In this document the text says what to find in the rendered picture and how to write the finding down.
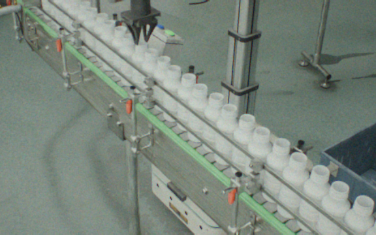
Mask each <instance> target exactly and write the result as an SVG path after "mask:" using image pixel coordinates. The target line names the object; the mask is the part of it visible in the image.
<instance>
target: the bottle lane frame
mask: <svg viewBox="0 0 376 235"><path fill-rule="evenodd" d="M26 14H27V17H28V18H29V21H30V22H31V23H32V24H34V25H35V27H36V32H37V35H38V36H39V37H40V39H37V42H38V47H39V49H36V48H34V47H33V45H32V44H31V47H32V48H33V51H34V52H35V53H36V54H38V55H39V56H40V57H41V58H42V59H43V60H44V61H45V62H46V63H47V64H48V65H49V66H50V67H51V68H53V70H55V71H56V73H58V75H60V77H62V79H64V81H65V77H64V76H63V75H62V74H63V72H64V66H63V61H62V55H61V51H60V52H58V51H57V43H56V42H50V39H54V38H57V33H56V32H55V30H53V29H52V28H51V27H49V26H48V24H46V23H44V22H43V21H42V20H41V19H40V18H38V16H36V15H35V14H34V13H32V12H31V10H29V9H28V10H26ZM66 51H67V62H68V68H69V72H70V73H72V72H77V71H78V70H79V66H78V62H79V63H81V65H82V71H80V72H79V73H80V74H82V79H83V82H81V83H79V84H76V85H73V86H72V88H73V89H74V90H75V91H76V92H77V93H78V94H80V95H81V96H82V97H83V98H84V99H85V100H86V102H88V103H89V104H90V105H91V106H92V107H94V109H96V111H97V112H98V113H99V114H100V115H101V116H102V117H103V118H105V119H106V120H107V114H106V109H107V108H108V107H110V108H112V109H113V110H114V112H115V113H116V114H117V115H119V116H121V118H122V122H123V134H124V137H125V138H126V139H127V141H128V142H129V143H131V144H133V142H132V141H131V135H132V119H131V114H128V113H127V107H126V103H123V104H119V102H118V100H121V99H124V98H126V97H127V92H126V91H125V90H124V89H123V87H120V86H118V85H117V82H114V81H113V79H111V77H109V76H107V75H105V72H102V70H100V67H96V66H95V65H94V64H93V63H92V62H90V61H89V58H86V57H84V56H83V54H81V53H80V52H79V51H78V50H76V48H75V47H73V46H71V45H70V44H69V42H67V43H66ZM79 73H77V74H73V75H72V76H71V78H70V83H71V84H73V83H76V82H79V81H80V77H79V75H80V74H79ZM157 116H158V115H157ZM157 116H154V115H153V114H152V113H151V112H149V109H146V108H145V107H144V106H143V104H140V103H138V104H136V121H137V135H138V136H143V135H145V134H148V133H149V131H148V124H151V125H152V126H153V134H150V136H151V137H153V146H150V147H148V148H146V149H144V150H142V152H141V154H142V155H143V156H145V157H146V158H147V159H148V161H150V162H151V163H152V164H153V165H154V166H155V167H156V168H158V170H160V171H161V172H162V173H163V174H164V175H165V176H166V177H167V178H168V180H170V181H171V182H172V183H173V184H174V185H175V186H176V187H177V188H178V189H180V191H181V192H183V193H184V194H185V195H186V196H187V197H188V198H190V199H191V201H192V202H193V203H194V204H195V205H197V206H198V207H199V208H200V209H201V210H202V211H203V212H204V213H205V214H206V215H207V216H208V217H210V218H211V219H212V220H213V222H214V223H215V224H216V225H217V226H218V227H220V228H221V229H223V230H224V231H225V233H226V234H227V235H229V231H228V230H227V228H228V226H229V225H230V221H231V214H232V204H229V203H228V193H227V194H225V195H223V194H222V192H221V191H222V190H224V189H225V188H226V187H229V186H230V179H231V178H228V177H227V176H226V175H224V174H223V171H224V170H222V171H220V170H218V168H216V167H215V166H214V165H213V164H214V163H210V162H209V161H207V160H206V158H205V155H201V154H200V153H198V152H197V151H196V148H193V147H192V146H190V145H189V144H188V143H187V142H188V141H186V142H185V141H184V140H183V139H182V138H181V137H180V134H176V133H175V132H174V131H172V128H173V127H171V128H169V127H167V126H166V125H165V124H164V122H165V121H164V122H162V121H161V120H160V119H158V118H157ZM189 141H190V140H189ZM206 155H207V154H206ZM264 204H265V203H263V204H259V203H258V202H256V201H255V199H254V198H253V195H248V194H247V193H246V192H245V191H244V192H243V193H242V194H240V204H238V217H237V226H238V227H241V226H243V225H245V224H246V223H248V222H249V213H251V212H252V213H254V214H255V215H256V217H255V224H251V226H252V227H253V228H254V233H253V235H298V233H299V231H300V230H299V231H298V232H293V231H291V230H290V229H289V228H288V227H286V223H287V222H288V221H285V222H284V223H282V222H281V221H280V220H278V219H277V218H276V217H275V216H274V214H275V213H277V211H275V213H270V212H269V211H268V210H267V209H266V208H264V207H263V205H264Z"/></svg>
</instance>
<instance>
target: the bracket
mask: <svg viewBox="0 0 376 235"><path fill-rule="evenodd" d="M12 15H13V20H14V27H13V28H14V30H15V32H16V36H15V39H16V40H17V43H21V42H22V41H23V38H24V37H22V36H21V27H20V26H19V23H18V16H17V14H15V12H13V13H12ZM111 20H113V21H115V25H116V27H118V26H122V23H124V21H123V19H122V20H119V19H118V14H116V13H114V14H113V18H111ZM80 24H81V22H80V21H78V20H77V21H74V22H72V24H71V26H73V28H75V31H72V33H70V34H67V35H66V34H65V32H64V28H62V27H61V28H59V32H58V33H57V38H54V39H50V42H56V43H57V51H58V52H60V51H61V55H62V61H63V66H64V72H63V74H62V75H63V76H64V77H65V84H63V86H65V87H66V91H71V89H72V86H73V85H76V84H79V83H81V82H83V79H82V74H80V73H79V72H80V71H82V65H81V63H79V62H78V66H79V70H78V71H77V72H72V73H70V72H69V68H68V62H67V51H66V43H67V39H68V37H77V39H76V40H74V42H73V44H74V45H75V46H77V47H81V46H83V45H82V42H83V40H81V38H79V37H80V31H79V30H78V29H81V25H80ZM194 69H195V66H193V65H190V66H189V70H187V71H186V74H194V75H195V76H196V84H197V79H198V76H200V75H203V74H204V71H203V70H201V71H198V72H196V73H195V72H194ZM77 73H79V74H80V75H79V77H80V81H79V82H76V83H73V84H71V76H72V75H73V74H77ZM155 80H156V79H155V78H154V77H152V76H148V77H146V78H144V84H145V85H146V86H148V87H147V88H144V92H142V93H138V94H137V93H136V86H131V87H129V88H130V89H131V90H130V91H128V92H127V97H126V98H124V99H121V100H118V102H119V104H123V103H126V107H127V113H128V114H131V119H132V135H131V141H132V142H133V146H132V148H131V152H132V153H133V156H134V157H137V156H138V155H140V154H141V152H142V150H144V149H146V148H148V147H150V146H153V137H151V136H150V134H153V126H152V125H151V124H148V131H149V133H148V134H145V135H143V136H138V135H137V121H136V104H138V103H139V100H138V98H139V97H142V96H144V95H145V96H147V97H146V98H145V100H144V104H145V105H147V106H148V107H149V108H151V107H152V106H155V101H156V99H155V98H154V97H152V95H153V92H154V90H153V88H152V87H153V86H155ZM148 135H149V138H148V139H149V144H148V145H146V146H144V147H142V148H139V142H141V138H144V137H146V136H148ZM304 144H305V142H304V140H298V144H296V145H295V146H293V149H292V148H290V153H289V154H290V155H292V154H293V153H303V154H304V155H306V154H307V151H308V150H309V149H312V148H313V146H312V145H311V144H310V145H308V146H306V147H304ZM264 164H265V162H263V161H262V159H260V158H259V157H256V158H254V159H253V160H252V161H250V164H249V167H250V168H252V169H253V171H252V172H250V173H249V174H248V177H246V178H244V179H243V180H242V173H241V172H235V176H234V177H232V178H231V179H230V186H229V187H226V188H225V189H224V190H222V191H221V192H222V194H223V195H225V194H227V193H228V203H229V204H232V214H231V221H230V225H229V226H228V228H227V230H228V231H229V235H240V234H241V230H242V229H244V228H245V227H247V226H248V229H247V233H248V235H253V233H254V228H253V227H252V226H251V224H255V217H256V215H255V214H254V213H252V212H251V213H249V222H248V223H246V224H245V225H243V226H241V227H238V226H237V217H238V204H240V194H242V193H243V192H244V191H245V184H246V183H247V186H246V188H247V189H248V191H250V192H251V193H253V194H254V195H255V194H257V193H258V192H261V190H260V187H261V186H262V184H261V183H259V182H258V180H259V179H260V173H259V172H260V171H262V170H263V165H264Z"/></svg>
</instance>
